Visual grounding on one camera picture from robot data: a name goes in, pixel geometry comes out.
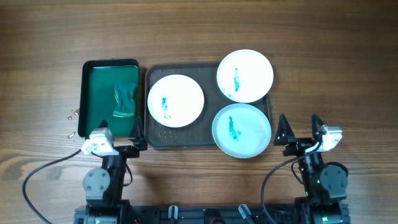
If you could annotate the green yellow sponge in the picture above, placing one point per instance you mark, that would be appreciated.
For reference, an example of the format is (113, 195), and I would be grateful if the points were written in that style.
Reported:
(124, 95)

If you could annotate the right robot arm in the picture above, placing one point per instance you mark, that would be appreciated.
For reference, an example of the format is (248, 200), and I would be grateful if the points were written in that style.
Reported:
(325, 183)

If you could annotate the white plate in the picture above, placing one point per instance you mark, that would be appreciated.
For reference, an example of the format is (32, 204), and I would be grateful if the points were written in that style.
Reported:
(245, 76)
(175, 101)

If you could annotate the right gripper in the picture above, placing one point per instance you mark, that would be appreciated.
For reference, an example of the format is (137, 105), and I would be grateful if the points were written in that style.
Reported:
(298, 144)

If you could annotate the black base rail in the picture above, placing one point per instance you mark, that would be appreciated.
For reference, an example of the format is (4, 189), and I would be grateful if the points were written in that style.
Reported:
(280, 213)

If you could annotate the black tray with green water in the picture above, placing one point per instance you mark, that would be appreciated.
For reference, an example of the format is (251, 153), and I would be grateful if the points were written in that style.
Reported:
(97, 97)

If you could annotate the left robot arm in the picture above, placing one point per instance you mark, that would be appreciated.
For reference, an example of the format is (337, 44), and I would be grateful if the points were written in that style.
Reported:
(104, 185)

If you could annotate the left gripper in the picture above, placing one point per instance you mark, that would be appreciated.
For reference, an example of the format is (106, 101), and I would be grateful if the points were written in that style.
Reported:
(131, 150)

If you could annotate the pale blue plate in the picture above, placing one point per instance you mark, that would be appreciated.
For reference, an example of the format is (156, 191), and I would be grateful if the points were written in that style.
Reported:
(241, 130)

